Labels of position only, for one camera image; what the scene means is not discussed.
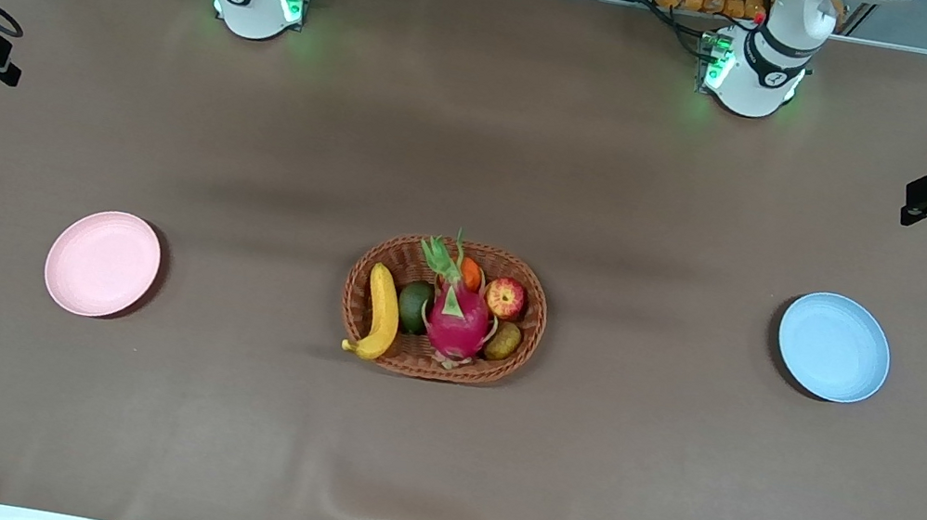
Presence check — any red yellow apple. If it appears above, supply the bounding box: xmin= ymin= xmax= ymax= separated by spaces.
xmin=481 ymin=275 xmax=530 ymax=324

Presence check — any yellow banana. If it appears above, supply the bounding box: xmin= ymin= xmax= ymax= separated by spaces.
xmin=340 ymin=258 xmax=410 ymax=365

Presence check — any blue plate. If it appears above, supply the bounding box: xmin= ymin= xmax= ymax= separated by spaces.
xmin=768 ymin=285 xmax=900 ymax=411

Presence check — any pink plate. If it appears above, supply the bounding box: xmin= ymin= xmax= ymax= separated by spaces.
xmin=37 ymin=201 xmax=169 ymax=328

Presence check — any brown kiwi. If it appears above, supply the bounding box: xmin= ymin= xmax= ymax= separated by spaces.
xmin=482 ymin=318 xmax=525 ymax=366

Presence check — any orange carrot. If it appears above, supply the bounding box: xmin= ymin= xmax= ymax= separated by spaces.
xmin=456 ymin=256 xmax=487 ymax=294

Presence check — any pink dragon fruit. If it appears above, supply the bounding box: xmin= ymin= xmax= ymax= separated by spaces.
xmin=400 ymin=223 xmax=515 ymax=377

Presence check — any green avocado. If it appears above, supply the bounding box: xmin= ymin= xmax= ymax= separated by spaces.
xmin=393 ymin=278 xmax=438 ymax=338

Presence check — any brown wicker basket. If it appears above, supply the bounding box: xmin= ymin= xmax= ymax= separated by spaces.
xmin=331 ymin=221 xmax=559 ymax=398

